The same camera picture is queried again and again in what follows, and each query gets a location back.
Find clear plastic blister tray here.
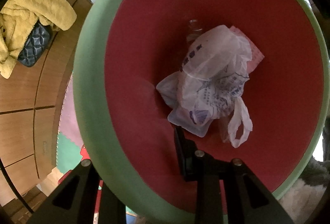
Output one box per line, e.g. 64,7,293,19
156,72,179,108
167,106,213,137

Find green pink foam floor mat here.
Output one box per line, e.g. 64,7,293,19
56,75,83,174

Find red bin with green rim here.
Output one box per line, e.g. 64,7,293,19
73,0,329,223

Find small clear plastic bottle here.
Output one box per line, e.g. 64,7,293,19
186,20,203,45

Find yellow fleece jacket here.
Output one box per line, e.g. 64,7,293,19
1,0,77,79

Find pink paper receipts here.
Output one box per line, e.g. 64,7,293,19
230,26,264,74

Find white printed plastic bag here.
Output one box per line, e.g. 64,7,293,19
177,25,253,148

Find black quilted handbag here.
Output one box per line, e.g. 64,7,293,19
17,21,53,68

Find grey fuzzy pants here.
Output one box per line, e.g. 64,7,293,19
279,120,329,223

